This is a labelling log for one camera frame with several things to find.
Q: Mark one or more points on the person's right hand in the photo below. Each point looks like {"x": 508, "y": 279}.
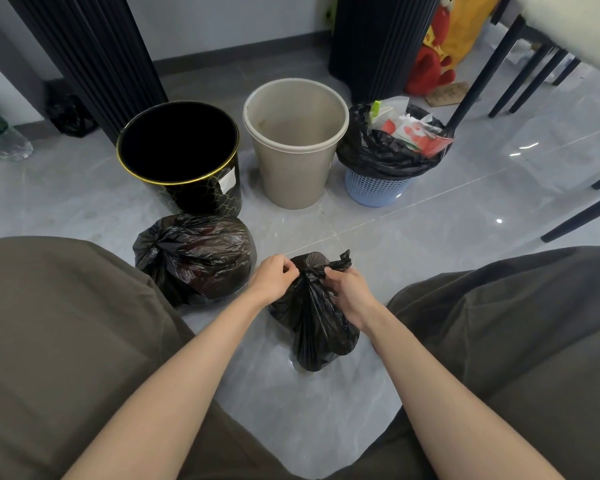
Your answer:
{"x": 352, "y": 294}

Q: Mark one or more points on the person's left hand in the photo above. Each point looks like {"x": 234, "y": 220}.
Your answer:
{"x": 272, "y": 279}

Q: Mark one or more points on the black garbage bag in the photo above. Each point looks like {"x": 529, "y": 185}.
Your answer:
{"x": 195, "y": 259}
{"x": 315, "y": 334}
{"x": 370, "y": 159}

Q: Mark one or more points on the beige plastic bin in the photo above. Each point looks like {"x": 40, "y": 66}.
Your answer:
{"x": 292, "y": 179}

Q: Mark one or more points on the blue mesh plastic bin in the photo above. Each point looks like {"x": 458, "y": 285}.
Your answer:
{"x": 375, "y": 192}

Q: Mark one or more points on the black bin with gold rim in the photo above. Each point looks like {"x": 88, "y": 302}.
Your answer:
{"x": 180, "y": 144}

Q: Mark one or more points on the person's left forearm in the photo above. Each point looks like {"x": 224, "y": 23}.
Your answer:
{"x": 170, "y": 394}

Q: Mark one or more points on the person's right leg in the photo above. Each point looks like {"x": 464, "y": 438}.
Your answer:
{"x": 530, "y": 314}

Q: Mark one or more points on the person's leg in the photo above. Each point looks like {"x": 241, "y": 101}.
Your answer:
{"x": 530, "y": 314}
{"x": 55, "y": 344}

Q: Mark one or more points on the person's left leg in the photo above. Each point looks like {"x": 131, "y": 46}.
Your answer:
{"x": 55, "y": 344}

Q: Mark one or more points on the red white snack wrapper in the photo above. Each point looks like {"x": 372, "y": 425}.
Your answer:
{"x": 422, "y": 137}

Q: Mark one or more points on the white green plastic packaging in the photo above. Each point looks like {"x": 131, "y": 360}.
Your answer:
{"x": 387, "y": 108}

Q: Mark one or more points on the red plush toy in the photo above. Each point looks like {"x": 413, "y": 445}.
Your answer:
{"x": 427, "y": 74}

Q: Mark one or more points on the small crumpled black bag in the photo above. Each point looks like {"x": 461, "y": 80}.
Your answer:
{"x": 72, "y": 114}

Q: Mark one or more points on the large clear water bottle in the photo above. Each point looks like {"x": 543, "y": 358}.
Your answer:
{"x": 5, "y": 142}

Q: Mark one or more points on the cream cushioned chair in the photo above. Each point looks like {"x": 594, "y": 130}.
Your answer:
{"x": 580, "y": 29}

